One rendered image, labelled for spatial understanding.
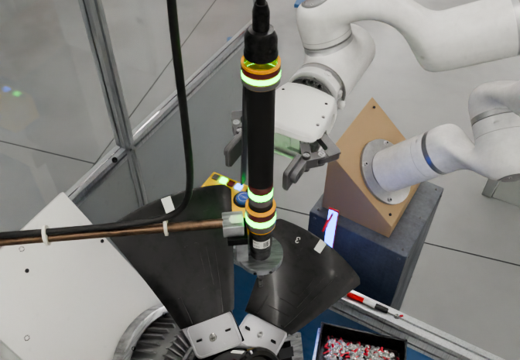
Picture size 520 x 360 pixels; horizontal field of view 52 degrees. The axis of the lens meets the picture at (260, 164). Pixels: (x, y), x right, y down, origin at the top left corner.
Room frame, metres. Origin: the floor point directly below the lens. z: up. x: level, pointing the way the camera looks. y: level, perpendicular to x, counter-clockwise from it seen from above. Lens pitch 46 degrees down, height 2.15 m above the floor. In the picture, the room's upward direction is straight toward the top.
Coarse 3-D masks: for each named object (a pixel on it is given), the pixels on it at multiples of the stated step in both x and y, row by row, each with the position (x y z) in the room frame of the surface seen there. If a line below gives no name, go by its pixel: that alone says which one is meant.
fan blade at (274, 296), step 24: (288, 240) 0.69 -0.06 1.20; (312, 240) 0.70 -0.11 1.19; (288, 264) 0.64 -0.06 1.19; (312, 264) 0.64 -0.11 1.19; (336, 264) 0.65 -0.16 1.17; (264, 288) 0.58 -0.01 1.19; (288, 288) 0.58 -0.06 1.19; (312, 288) 0.59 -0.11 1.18; (336, 288) 0.60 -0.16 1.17; (264, 312) 0.53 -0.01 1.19; (288, 312) 0.53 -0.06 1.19; (312, 312) 0.54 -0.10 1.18
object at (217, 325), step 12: (228, 312) 0.48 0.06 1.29; (204, 324) 0.46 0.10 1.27; (216, 324) 0.46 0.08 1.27; (228, 324) 0.46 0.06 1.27; (192, 336) 0.45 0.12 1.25; (204, 336) 0.45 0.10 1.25; (228, 336) 0.45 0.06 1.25; (240, 336) 0.45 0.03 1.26; (204, 348) 0.43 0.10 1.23; (216, 348) 0.43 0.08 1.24; (228, 348) 0.43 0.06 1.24
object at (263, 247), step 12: (252, 12) 0.48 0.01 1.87; (264, 12) 0.48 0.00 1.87; (252, 24) 0.48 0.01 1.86; (264, 24) 0.48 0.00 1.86; (252, 36) 0.47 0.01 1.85; (264, 36) 0.47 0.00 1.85; (276, 36) 0.48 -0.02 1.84; (252, 48) 0.47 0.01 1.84; (264, 48) 0.47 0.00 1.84; (276, 48) 0.48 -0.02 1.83; (252, 60) 0.47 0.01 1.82; (264, 60) 0.47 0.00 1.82; (252, 240) 0.47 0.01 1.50; (264, 240) 0.47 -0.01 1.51; (252, 252) 0.47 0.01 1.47; (264, 252) 0.47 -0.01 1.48
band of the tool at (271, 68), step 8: (248, 64) 0.50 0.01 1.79; (256, 64) 0.51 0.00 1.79; (264, 64) 0.51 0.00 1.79; (272, 64) 0.50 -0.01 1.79; (280, 64) 0.48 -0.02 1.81; (256, 72) 0.46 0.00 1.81; (264, 72) 0.46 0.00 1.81; (272, 72) 0.47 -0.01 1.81; (256, 80) 0.46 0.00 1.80; (264, 80) 0.46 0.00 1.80
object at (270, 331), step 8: (248, 320) 0.52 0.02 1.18; (256, 320) 0.52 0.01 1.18; (240, 328) 0.50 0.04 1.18; (256, 328) 0.50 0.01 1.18; (264, 328) 0.50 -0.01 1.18; (272, 328) 0.50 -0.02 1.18; (248, 336) 0.48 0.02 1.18; (256, 336) 0.48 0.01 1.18; (264, 336) 0.48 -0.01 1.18; (272, 336) 0.48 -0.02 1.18; (280, 336) 0.48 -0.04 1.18; (248, 344) 0.47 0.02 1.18; (256, 344) 0.47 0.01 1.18; (264, 344) 0.47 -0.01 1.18; (272, 344) 0.47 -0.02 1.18; (280, 344) 0.47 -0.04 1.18
